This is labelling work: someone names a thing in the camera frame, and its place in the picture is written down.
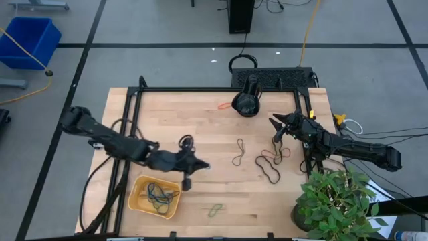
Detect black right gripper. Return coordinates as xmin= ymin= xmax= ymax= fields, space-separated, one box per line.
xmin=268 ymin=110 xmax=319 ymax=145

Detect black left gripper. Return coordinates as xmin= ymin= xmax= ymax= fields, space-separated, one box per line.
xmin=146 ymin=149 xmax=211 ymax=193

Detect slim dark brown rubber band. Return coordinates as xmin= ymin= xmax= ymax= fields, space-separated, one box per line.
xmin=272 ymin=137 xmax=284 ymax=165

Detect reddish brown rubber band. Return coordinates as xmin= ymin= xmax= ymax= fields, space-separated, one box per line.
xmin=260 ymin=148 xmax=292 ymax=161

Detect thin brown rubber band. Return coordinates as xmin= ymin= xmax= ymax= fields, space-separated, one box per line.
xmin=231 ymin=138 xmax=247 ymax=167

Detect thick dark brown rubber band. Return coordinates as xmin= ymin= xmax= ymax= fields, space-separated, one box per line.
xmin=255 ymin=155 xmax=282 ymax=185

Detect large green rubber band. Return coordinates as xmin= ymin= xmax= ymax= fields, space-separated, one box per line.
xmin=207 ymin=203 xmax=224 ymax=218

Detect large blue rubber band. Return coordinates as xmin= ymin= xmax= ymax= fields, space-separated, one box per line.
xmin=146 ymin=182 xmax=171 ymax=206

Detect yellow plastic bin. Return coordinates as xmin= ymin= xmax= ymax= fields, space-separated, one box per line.
xmin=127 ymin=175 xmax=182 ymax=220

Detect blue plastic floor bin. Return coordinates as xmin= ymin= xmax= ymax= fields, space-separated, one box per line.
xmin=0 ymin=17 xmax=63 ymax=71

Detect black perforated metal box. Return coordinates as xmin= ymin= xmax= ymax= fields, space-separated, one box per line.
xmin=231 ymin=66 xmax=317 ymax=90

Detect green potted plant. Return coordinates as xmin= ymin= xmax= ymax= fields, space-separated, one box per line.
xmin=290 ymin=166 xmax=389 ymax=241

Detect black computer tower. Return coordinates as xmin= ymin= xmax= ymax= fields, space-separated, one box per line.
xmin=227 ymin=0 xmax=256 ymax=35

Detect white paper sheet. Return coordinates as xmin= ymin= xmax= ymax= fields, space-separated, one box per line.
xmin=362 ymin=179 xmax=399 ymax=240

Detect black floor beam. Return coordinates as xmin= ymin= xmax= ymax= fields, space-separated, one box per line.
xmin=371 ymin=195 xmax=428 ymax=218

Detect white spray bottle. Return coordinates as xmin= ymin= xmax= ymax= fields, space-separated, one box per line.
xmin=394 ymin=230 xmax=428 ymax=241

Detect black floor object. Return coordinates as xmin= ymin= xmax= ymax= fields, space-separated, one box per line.
xmin=0 ymin=108 xmax=12 ymax=132

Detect grey furniture leg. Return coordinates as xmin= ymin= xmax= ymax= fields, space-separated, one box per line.
xmin=0 ymin=78 xmax=29 ymax=90
xmin=7 ymin=0 xmax=70 ymax=11

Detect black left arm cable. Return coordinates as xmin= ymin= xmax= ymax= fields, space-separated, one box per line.
xmin=177 ymin=133 xmax=196 ymax=152

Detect black metal table frame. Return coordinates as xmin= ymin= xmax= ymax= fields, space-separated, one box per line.
xmin=80 ymin=75 xmax=324 ymax=241

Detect black coiled floor cable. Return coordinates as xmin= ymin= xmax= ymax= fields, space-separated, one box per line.
xmin=228 ymin=33 xmax=259 ymax=74

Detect white looped cable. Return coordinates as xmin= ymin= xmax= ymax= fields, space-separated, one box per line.
xmin=343 ymin=118 xmax=364 ymax=135

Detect yellow hanging cable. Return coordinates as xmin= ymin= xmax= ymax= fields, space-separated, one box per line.
xmin=298 ymin=0 xmax=322 ymax=67

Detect black base cable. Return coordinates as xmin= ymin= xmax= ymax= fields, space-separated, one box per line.
xmin=78 ymin=155 xmax=113 ymax=234

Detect yellow floor rope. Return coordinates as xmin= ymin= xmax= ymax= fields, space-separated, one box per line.
xmin=0 ymin=27 xmax=54 ymax=106

